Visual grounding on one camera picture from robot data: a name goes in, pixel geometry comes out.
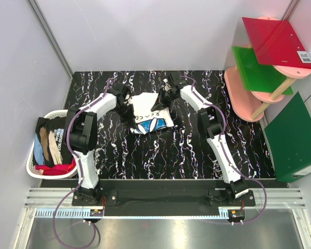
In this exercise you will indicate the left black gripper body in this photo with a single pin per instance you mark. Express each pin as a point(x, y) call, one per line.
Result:
point(126, 113)

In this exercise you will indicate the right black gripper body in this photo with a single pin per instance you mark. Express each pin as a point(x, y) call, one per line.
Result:
point(165, 98)

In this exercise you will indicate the white daisy t-shirt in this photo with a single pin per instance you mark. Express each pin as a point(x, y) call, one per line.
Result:
point(147, 121)

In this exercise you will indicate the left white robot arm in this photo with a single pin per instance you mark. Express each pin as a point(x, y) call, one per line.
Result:
point(81, 131)

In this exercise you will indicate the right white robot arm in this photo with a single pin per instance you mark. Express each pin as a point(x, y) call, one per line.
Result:
point(211, 126)

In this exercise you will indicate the black marble table mat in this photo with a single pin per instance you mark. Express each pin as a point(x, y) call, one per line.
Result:
point(177, 152)

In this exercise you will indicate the pink wooden shelf stand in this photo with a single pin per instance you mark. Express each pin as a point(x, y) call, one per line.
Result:
point(250, 105)

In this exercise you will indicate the black printed t-shirt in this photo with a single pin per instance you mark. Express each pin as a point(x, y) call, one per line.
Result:
point(49, 144)

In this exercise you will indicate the red t-shirt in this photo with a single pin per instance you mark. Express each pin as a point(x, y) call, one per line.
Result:
point(59, 169)

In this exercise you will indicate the light green plastic folder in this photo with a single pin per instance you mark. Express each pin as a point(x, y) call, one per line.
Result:
point(256, 77)

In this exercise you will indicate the white perforated laundry basket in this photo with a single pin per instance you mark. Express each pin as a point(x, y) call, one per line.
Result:
point(30, 166)

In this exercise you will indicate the red plastic folder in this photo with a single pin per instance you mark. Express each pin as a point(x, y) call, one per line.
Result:
point(276, 43)

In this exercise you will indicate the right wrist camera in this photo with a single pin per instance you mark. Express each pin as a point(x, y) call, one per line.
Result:
point(174, 78)

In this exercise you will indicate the grey slotted cable duct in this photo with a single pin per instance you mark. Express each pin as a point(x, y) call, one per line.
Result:
point(69, 213)

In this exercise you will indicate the aluminium frame rail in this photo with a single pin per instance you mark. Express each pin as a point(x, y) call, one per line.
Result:
point(273, 198)

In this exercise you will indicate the dark green ring binder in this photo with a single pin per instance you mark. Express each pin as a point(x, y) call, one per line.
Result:
point(289, 139)

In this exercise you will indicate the corner aluminium post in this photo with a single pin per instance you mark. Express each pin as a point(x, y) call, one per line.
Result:
point(50, 36)

